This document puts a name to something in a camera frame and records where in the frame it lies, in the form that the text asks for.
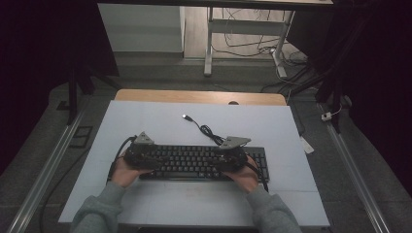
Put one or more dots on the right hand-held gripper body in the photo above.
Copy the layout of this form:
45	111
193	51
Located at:
234	155

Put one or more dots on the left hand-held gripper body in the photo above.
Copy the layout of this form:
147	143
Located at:
137	153

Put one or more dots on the black keyboard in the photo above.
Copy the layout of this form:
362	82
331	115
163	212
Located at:
188	161

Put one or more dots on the person's left hand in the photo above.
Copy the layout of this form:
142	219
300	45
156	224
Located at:
124	173

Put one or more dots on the person's right hand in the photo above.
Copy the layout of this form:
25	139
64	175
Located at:
244	179

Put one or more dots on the white table mat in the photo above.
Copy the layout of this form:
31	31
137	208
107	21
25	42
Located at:
149	123

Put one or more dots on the white paper tag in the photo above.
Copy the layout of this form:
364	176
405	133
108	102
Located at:
307	145

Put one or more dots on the black metal stand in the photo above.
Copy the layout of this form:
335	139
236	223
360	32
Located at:
73	93
336	97

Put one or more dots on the small white adapter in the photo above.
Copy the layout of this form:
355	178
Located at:
326	116

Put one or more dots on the white cabinet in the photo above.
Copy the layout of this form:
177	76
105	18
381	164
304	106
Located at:
139	29

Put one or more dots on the dark curtain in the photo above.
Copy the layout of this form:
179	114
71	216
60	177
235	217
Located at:
32	64
382	81

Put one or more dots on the aluminium rail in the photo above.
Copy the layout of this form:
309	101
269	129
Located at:
45	174
353	174

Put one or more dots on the white desk frame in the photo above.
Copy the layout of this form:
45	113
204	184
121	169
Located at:
246	26

